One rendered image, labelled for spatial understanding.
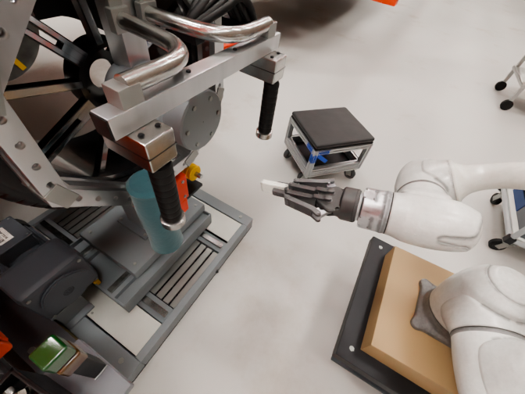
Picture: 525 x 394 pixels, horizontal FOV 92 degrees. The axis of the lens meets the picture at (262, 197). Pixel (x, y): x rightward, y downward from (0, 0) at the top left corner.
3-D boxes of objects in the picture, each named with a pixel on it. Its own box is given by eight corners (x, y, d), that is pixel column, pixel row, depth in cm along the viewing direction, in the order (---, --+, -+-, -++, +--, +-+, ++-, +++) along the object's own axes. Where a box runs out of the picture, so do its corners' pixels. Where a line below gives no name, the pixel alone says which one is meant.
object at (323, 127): (330, 146, 194) (347, 105, 168) (355, 179, 173) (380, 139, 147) (279, 152, 181) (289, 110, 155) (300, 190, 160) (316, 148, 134)
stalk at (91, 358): (98, 356, 57) (51, 336, 42) (108, 365, 56) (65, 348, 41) (85, 370, 55) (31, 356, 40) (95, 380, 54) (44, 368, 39)
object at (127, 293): (157, 191, 135) (153, 178, 128) (212, 223, 126) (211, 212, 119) (66, 264, 105) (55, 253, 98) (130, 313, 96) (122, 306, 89)
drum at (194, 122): (158, 102, 66) (145, 43, 56) (224, 134, 61) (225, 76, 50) (112, 127, 58) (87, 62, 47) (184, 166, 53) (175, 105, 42)
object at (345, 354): (447, 321, 118) (501, 300, 95) (440, 454, 88) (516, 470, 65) (346, 266, 130) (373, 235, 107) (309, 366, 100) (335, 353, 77)
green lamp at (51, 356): (63, 337, 45) (51, 331, 42) (78, 351, 44) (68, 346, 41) (40, 360, 42) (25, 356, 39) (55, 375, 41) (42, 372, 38)
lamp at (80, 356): (75, 342, 48) (66, 338, 45) (90, 356, 47) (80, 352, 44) (55, 364, 46) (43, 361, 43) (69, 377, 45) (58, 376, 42)
